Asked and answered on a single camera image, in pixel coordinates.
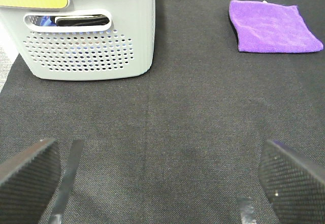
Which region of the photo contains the black textured left gripper right finger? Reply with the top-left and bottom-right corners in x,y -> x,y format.
258,140 -> 324,223

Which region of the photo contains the black textured left gripper left finger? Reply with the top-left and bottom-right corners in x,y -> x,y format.
1,139 -> 61,223

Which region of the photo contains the purple towel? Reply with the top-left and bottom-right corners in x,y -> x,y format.
229,0 -> 323,53

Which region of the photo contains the black fabric table mat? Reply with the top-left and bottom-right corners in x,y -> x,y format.
1,0 -> 324,223

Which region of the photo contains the blue towel inside basket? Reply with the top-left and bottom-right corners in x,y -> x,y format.
40,16 -> 56,26

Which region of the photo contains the black towel inside basket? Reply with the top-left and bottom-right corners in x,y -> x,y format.
50,15 -> 110,26

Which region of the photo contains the grey perforated laundry basket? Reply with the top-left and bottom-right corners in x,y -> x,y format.
1,0 -> 155,81

